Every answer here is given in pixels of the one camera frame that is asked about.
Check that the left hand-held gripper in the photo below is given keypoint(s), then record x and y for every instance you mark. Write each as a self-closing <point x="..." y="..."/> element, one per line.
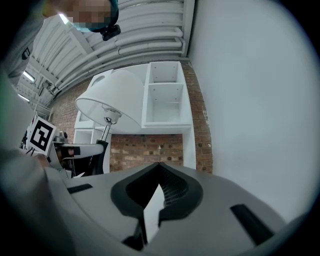
<point x="42" y="135"/>

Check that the white table lamp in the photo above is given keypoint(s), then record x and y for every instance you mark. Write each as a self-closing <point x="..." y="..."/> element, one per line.
<point x="115" y="100"/>

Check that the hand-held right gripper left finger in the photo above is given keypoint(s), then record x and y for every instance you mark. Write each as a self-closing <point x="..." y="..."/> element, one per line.
<point x="100" y="200"/>

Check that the person's grey shirt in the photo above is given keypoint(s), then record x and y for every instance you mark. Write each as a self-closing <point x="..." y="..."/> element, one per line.
<point x="22" y="42"/>

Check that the black head camera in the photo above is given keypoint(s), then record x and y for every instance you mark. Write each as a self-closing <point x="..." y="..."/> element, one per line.
<point x="111" y="32"/>

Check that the white shelf hutch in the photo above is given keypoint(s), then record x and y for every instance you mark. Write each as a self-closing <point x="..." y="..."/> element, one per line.
<point x="165" y="105"/>

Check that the row of white ceiling pipes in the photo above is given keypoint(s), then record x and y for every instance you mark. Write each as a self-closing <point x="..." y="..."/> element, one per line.
<point x="150" y="45"/>

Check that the white desk with drawers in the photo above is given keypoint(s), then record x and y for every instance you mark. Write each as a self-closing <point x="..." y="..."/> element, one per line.
<point x="152" y="215"/>

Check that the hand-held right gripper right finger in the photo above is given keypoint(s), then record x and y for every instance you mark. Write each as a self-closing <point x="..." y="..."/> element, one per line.
<point x="212" y="200"/>

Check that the ceiling strip light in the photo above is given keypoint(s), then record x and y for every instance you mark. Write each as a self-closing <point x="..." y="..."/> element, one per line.
<point x="23" y="97"/>
<point x="29" y="76"/>
<point x="63" y="18"/>

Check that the person's head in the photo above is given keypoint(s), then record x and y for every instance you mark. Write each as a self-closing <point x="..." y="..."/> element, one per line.
<point x="87" y="12"/>

